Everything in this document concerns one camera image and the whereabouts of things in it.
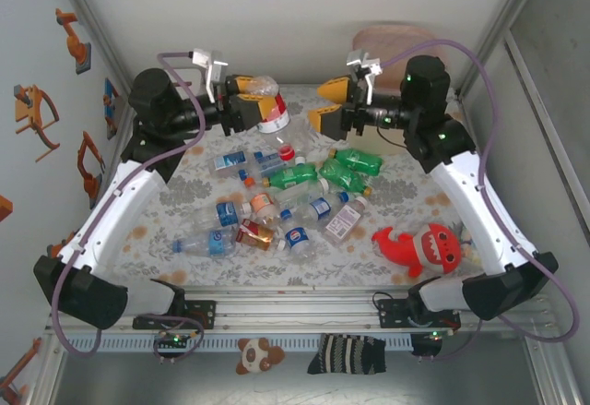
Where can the clear bottle blue white label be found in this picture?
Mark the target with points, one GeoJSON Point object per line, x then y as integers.
{"type": "Point", "coordinates": [242, 174]}
{"type": "Point", "coordinates": [272, 158]}

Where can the red shark plush toy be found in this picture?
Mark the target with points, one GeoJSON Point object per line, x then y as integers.
{"type": "Point", "coordinates": [415, 248]}

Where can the large clear bottle blue label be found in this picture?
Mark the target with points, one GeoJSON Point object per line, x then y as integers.
{"type": "Point", "coordinates": [216, 241]}

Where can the black white striped sock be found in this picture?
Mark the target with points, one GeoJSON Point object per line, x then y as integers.
{"type": "Point", "coordinates": [345, 354]}

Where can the tea bottle red yellow label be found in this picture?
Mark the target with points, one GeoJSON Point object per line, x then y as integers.
{"type": "Point", "coordinates": [249, 232]}

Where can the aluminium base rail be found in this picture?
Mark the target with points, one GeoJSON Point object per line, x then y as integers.
{"type": "Point", "coordinates": [299, 313]}

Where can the green bottle yellow cap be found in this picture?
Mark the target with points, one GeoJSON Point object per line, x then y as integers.
{"type": "Point", "coordinates": [357, 159]}
{"type": "Point", "coordinates": [341, 173]}

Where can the beige bin with pink liner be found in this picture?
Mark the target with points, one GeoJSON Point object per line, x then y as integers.
{"type": "Point", "coordinates": [369, 38]}

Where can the green circuit board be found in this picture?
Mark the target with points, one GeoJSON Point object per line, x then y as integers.
{"type": "Point", "coordinates": [173, 341]}
{"type": "Point", "coordinates": [426, 342]}

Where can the small orange wall sticker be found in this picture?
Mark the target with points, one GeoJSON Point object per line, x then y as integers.
{"type": "Point", "coordinates": [4, 209]}

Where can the clear bottle dark blue label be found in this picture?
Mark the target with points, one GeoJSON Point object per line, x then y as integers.
{"type": "Point", "coordinates": [227, 213]}

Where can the clear bottle red label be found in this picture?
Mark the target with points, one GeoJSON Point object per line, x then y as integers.
{"type": "Point", "coordinates": [274, 114]}

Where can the orange claw wall sticker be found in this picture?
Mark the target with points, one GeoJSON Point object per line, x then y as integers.
{"type": "Point", "coordinates": [27, 110]}

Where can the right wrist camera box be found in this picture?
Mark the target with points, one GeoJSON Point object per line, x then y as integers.
{"type": "Point", "coordinates": [359, 56]}

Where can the clear bottle orange label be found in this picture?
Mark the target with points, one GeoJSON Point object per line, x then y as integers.
{"type": "Point", "coordinates": [261, 203]}

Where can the blue orange wall sticker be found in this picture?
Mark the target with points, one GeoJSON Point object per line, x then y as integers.
{"type": "Point", "coordinates": [110, 105]}

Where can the clear unlabelled bottle white cap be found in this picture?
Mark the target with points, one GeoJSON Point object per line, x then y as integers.
{"type": "Point", "coordinates": [305, 137]}

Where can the clear crushed bottle white cap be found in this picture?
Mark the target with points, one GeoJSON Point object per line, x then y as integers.
{"type": "Point", "coordinates": [299, 195]}

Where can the small clear bottle blue label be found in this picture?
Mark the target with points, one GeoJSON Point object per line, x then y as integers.
{"type": "Point", "coordinates": [320, 206]}

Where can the clear bottle pepsi label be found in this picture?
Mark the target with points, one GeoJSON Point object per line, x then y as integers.
{"type": "Point", "coordinates": [295, 237]}

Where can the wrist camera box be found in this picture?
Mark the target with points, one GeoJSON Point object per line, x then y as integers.
{"type": "Point", "coordinates": [359, 56]}
{"type": "Point", "coordinates": [205, 56]}

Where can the clear bottle light blue label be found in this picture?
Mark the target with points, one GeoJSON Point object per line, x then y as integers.
{"type": "Point", "coordinates": [228, 162]}

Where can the brown white panda plush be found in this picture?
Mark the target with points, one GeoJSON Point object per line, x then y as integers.
{"type": "Point", "coordinates": [258, 354]}

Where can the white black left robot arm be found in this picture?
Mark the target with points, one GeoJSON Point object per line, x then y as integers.
{"type": "Point", "coordinates": [115, 202]}

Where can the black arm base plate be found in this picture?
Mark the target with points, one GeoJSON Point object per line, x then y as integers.
{"type": "Point", "coordinates": [203, 315]}
{"type": "Point", "coordinates": [392, 315]}

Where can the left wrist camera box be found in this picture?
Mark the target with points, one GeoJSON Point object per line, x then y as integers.
{"type": "Point", "coordinates": [205, 56]}

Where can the floral table mat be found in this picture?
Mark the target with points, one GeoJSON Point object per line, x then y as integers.
{"type": "Point", "coordinates": [258, 276]}

